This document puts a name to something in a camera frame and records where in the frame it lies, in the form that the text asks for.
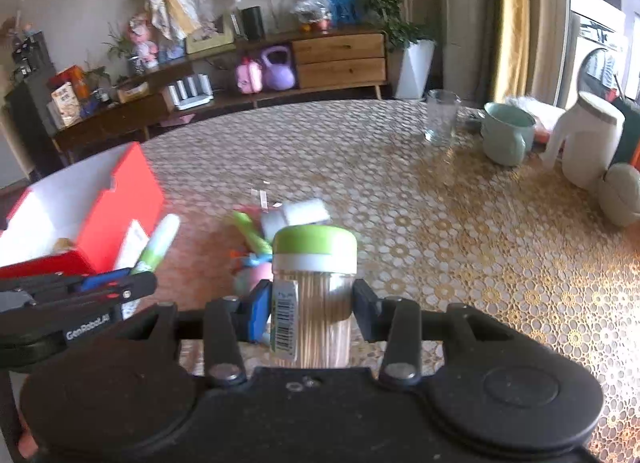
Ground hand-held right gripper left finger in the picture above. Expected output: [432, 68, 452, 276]
[127, 280, 273, 388]

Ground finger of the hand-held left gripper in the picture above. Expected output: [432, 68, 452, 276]
[0, 268, 132, 301]
[30, 270, 158, 316]

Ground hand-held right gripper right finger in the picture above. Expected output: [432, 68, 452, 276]
[352, 280, 506, 388]

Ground white and green tube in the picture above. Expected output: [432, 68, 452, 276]
[131, 214, 181, 276]

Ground green lid toothpick jar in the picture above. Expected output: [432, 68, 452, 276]
[270, 226, 358, 369]

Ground red cardboard box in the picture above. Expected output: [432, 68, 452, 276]
[0, 142, 166, 279]

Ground person's left hand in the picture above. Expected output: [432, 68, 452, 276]
[17, 430, 41, 461]

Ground black cabinet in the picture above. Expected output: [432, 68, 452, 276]
[5, 78, 71, 180]

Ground white printed box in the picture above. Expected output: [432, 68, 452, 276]
[47, 83, 84, 130]

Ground small cardboard box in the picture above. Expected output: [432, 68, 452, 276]
[116, 82, 150, 103]

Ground white router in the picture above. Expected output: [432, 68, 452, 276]
[167, 74, 214, 111]

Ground orange box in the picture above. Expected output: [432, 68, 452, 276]
[47, 64, 92, 99]

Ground clear drinking glass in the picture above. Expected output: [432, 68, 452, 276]
[424, 90, 462, 147]

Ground mint green mug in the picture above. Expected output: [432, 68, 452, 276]
[481, 102, 537, 167]

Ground black coffee machine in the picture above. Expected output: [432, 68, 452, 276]
[10, 30, 54, 80]

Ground small potted plant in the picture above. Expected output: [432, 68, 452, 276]
[105, 26, 146, 77]

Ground pink toy bag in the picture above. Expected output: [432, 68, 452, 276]
[236, 58, 264, 93]

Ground purple kettlebell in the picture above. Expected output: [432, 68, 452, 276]
[261, 46, 296, 91]

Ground pink doll figurine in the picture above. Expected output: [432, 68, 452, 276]
[127, 14, 161, 68]

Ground potted plant in white planter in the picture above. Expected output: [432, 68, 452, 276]
[340, 0, 441, 100]

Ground wooden sideboard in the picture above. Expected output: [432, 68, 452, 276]
[50, 28, 389, 154]

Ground framed picture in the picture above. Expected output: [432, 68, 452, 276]
[185, 16, 236, 54]

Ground white plastic bag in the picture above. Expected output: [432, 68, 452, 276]
[505, 96, 567, 144]

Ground white kettle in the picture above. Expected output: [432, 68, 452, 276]
[540, 92, 627, 190]

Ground round grey-green container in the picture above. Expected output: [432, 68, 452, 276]
[597, 163, 640, 228]

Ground black speaker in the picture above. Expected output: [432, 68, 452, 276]
[241, 6, 266, 42]

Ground clear plastic bag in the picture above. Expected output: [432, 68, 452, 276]
[294, 0, 333, 33]

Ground yellow curtain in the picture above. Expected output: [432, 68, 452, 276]
[492, 0, 531, 104]

